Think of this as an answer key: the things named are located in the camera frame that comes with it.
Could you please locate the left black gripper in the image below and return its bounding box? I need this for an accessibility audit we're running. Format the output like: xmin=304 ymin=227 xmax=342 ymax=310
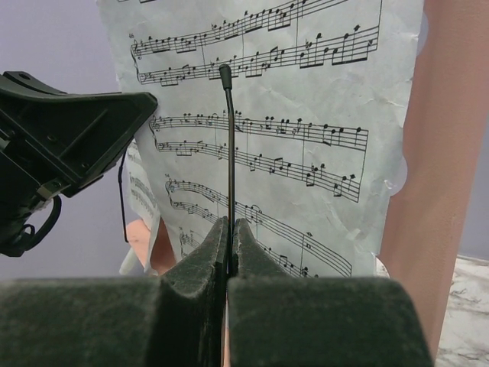
xmin=1 ymin=71 xmax=157 ymax=257

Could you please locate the pink music stand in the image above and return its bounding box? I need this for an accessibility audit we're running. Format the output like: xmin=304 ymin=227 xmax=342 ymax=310
xmin=151 ymin=1 xmax=488 ymax=354

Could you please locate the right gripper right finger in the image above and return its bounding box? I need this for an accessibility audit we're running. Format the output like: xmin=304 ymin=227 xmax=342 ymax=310
xmin=228 ymin=219 xmax=434 ymax=366

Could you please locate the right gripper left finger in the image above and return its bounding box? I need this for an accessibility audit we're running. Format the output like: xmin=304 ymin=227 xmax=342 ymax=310
xmin=1 ymin=217 xmax=228 ymax=366

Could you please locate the sheet music page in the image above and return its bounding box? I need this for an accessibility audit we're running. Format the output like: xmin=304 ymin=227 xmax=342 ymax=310
xmin=97 ymin=1 xmax=423 ymax=278
xmin=119 ymin=140 xmax=160 ymax=276

